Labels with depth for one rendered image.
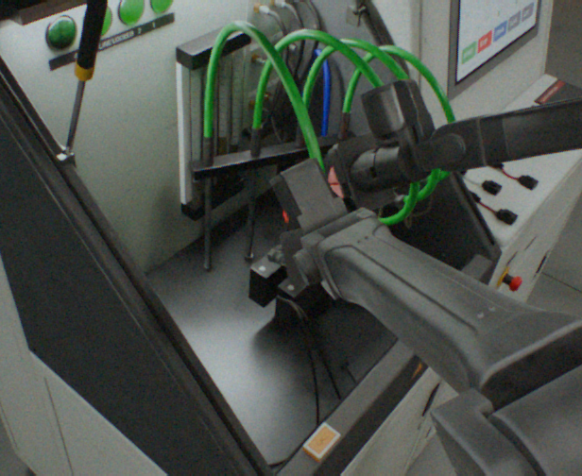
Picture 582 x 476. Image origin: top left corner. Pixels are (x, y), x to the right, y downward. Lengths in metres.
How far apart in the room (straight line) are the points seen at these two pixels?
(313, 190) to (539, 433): 0.44
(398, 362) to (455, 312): 0.74
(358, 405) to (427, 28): 0.69
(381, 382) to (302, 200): 0.48
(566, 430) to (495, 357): 0.06
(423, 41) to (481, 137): 0.52
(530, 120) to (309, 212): 0.28
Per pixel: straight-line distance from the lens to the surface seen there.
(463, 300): 0.38
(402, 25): 1.25
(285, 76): 0.82
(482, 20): 1.49
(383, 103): 0.83
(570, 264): 2.91
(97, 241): 0.83
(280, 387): 1.18
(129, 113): 1.11
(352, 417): 1.02
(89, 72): 0.71
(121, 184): 1.17
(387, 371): 1.08
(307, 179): 0.67
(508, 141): 0.79
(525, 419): 0.27
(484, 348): 0.33
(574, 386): 0.28
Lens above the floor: 1.81
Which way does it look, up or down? 43 degrees down
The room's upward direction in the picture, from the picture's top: 7 degrees clockwise
